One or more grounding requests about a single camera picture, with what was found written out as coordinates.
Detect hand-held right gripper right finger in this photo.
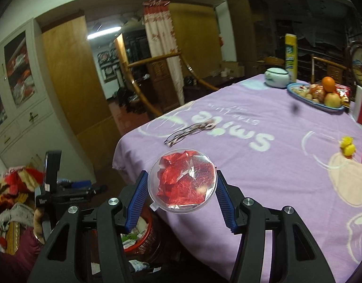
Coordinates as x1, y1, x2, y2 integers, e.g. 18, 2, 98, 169
215, 169, 336, 283

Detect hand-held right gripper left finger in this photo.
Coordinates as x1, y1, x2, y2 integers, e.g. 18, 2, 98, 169
28, 169, 149, 283

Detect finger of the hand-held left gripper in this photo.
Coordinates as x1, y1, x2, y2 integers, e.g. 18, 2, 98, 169
88, 184, 108, 195

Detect red plastic basket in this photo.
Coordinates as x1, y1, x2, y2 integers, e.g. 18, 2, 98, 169
120, 212, 162, 255

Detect clear round container red foil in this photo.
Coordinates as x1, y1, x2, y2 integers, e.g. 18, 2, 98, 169
147, 150, 218, 214

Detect person's left forearm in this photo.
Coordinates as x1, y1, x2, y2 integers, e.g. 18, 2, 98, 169
0, 227, 43, 283

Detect person's left hand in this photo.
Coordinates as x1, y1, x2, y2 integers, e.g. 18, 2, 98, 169
33, 208, 47, 244

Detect colourful printed blanket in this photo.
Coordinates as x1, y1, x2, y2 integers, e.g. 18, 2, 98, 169
0, 166, 44, 254

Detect dark-framed eyeglasses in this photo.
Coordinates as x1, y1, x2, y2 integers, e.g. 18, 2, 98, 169
164, 118, 216, 148

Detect white cabinet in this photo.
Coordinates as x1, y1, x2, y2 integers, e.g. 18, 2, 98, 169
0, 19, 70, 157

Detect wooden door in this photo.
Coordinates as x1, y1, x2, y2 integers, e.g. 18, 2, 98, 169
41, 16, 123, 151
169, 2, 223, 109

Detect yellow duck toy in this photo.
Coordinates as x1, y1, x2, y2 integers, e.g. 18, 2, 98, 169
338, 136, 356, 158

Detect white ceramic jar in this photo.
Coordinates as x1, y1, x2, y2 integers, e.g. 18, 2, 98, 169
264, 67, 290, 88

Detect pile of wrapped snacks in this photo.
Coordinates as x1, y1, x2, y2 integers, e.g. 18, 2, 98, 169
293, 84, 326, 104

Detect blue fruit plate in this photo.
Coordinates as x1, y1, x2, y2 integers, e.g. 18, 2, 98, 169
287, 83, 346, 112

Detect curved wooden chair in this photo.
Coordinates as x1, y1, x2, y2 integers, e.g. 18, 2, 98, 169
115, 50, 220, 117

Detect apple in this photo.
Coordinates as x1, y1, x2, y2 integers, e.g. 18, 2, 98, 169
324, 92, 341, 108

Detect tube ceiling light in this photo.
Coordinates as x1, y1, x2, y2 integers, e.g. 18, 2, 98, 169
87, 25, 123, 40

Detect red and white curtain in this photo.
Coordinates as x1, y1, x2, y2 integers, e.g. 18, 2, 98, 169
142, 0, 186, 105

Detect orange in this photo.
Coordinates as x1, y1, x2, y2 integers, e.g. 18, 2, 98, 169
321, 77, 337, 93

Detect yellow spray can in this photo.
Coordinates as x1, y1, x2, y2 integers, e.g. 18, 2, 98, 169
285, 33, 298, 83

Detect red snack packet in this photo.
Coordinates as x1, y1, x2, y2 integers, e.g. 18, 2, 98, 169
334, 84, 352, 107

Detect straight wooden chair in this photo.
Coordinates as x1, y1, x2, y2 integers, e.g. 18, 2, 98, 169
311, 54, 349, 84

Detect round decorative plate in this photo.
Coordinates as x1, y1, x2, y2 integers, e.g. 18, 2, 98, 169
347, 43, 362, 89

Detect wall poster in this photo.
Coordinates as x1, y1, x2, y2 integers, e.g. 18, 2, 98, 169
98, 50, 119, 82

